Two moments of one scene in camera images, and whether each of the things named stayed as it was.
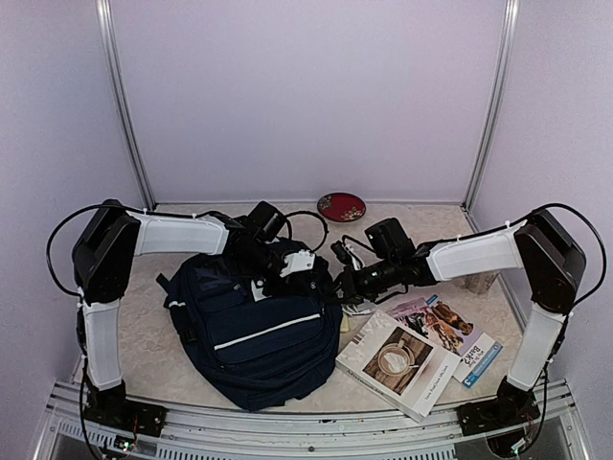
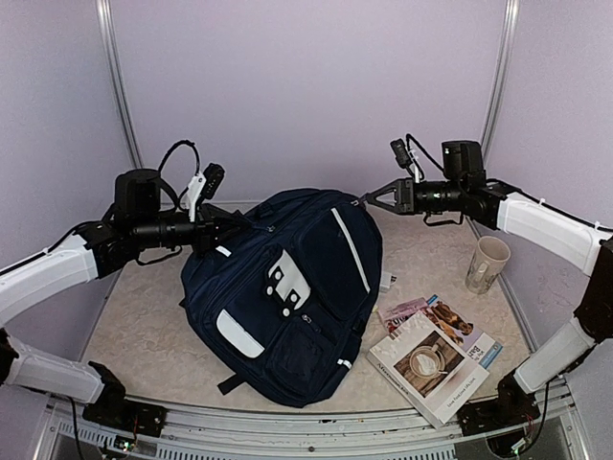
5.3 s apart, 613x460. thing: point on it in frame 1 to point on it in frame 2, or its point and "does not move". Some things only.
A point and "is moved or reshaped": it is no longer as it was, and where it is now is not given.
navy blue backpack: x=255 y=354 is moved or reshaped
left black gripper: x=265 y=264 to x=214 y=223
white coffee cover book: x=398 y=363 to x=427 y=367
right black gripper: x=351 y=287 to x=406 y=195
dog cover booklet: x=455 y=334 does not move
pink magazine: x=402 y=310 does not move
